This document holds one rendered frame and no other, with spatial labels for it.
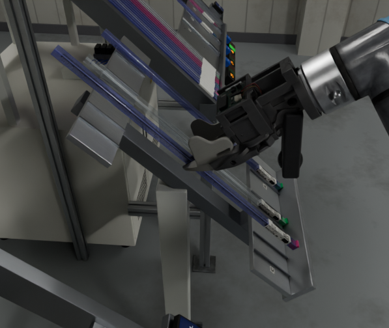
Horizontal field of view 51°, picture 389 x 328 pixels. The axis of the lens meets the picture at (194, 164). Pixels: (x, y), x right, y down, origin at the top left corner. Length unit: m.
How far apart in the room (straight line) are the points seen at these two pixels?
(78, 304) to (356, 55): 0.46
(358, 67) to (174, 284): 0.67
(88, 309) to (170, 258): 0.39
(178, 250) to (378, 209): 1.35
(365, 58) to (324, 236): 1.41
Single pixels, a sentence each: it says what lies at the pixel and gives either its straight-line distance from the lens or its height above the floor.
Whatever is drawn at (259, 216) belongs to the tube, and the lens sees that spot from 0.69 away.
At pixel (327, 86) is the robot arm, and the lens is 0.52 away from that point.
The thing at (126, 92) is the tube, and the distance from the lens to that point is 0.69.
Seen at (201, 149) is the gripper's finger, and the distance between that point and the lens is 0.57.
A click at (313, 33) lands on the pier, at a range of 3.38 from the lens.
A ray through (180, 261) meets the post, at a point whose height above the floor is 0.61.
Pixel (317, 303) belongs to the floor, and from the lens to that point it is 1.66.
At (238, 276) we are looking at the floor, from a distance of 1.67.
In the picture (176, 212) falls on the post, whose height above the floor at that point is 0.77.
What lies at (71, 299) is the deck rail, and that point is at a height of 0.89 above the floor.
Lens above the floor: 1.35
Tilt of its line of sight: 39 degrees down
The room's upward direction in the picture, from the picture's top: straight up
